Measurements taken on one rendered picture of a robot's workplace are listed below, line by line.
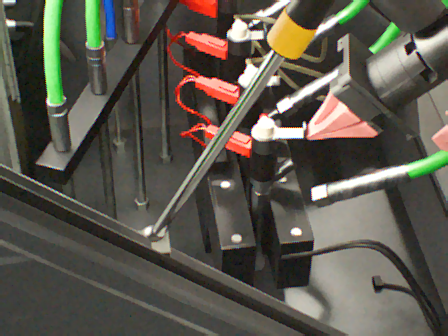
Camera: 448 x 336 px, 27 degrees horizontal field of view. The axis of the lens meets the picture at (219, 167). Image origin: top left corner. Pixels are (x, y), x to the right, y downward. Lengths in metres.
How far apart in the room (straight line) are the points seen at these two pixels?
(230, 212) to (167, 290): 0.49
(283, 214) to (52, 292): 0.53
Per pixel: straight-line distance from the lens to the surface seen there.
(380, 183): 0.85
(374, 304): 1.15
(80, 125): 0.95
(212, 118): 1.11
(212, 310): 0.56
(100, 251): 0.52
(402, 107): 0.90
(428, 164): 0.83
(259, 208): 1.01
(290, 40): 0.45
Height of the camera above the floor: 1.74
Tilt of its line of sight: 45 degrees down
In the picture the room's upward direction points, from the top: 1 degrees clockwise
